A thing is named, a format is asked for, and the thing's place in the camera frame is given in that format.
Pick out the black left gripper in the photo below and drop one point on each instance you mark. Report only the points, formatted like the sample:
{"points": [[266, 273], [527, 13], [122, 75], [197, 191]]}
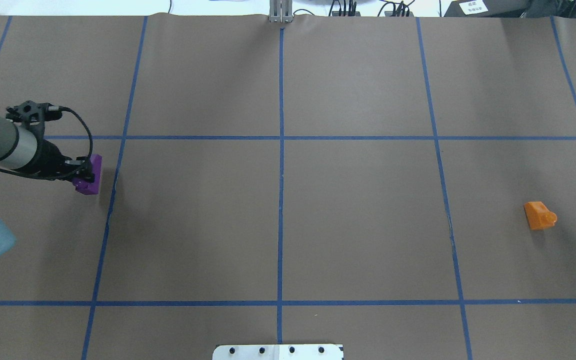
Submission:
{"points": [[50, 158]]}

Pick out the black box with label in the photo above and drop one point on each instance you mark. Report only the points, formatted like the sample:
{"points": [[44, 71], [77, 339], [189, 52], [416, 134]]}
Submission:
{"points": [[486, 8]]}

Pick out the grey aluminium camera post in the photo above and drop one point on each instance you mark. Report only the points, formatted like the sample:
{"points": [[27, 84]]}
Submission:
{"points": [[281, 11]]}

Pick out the orange trapezoid block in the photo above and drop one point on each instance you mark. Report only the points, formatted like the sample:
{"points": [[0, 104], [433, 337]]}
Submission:
{"points": [[538, 216]]}

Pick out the purple trapezoid block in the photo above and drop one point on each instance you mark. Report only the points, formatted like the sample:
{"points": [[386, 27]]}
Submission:
{"points": [[88, 180]]}

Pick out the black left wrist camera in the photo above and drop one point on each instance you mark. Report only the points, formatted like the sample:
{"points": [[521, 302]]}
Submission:
{"points": [[33, 116]]}

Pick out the brown table mat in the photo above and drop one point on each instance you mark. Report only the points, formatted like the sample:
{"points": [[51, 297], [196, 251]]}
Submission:
{"points": [[354, 181]]}

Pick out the black power strip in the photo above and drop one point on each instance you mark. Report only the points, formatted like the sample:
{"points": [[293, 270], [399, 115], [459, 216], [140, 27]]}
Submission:
{"points": [[343, 8]]}

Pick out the white metal mounting plate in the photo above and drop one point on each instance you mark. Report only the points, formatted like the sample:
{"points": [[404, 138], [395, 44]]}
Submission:
{"points": [[308, 351]]}

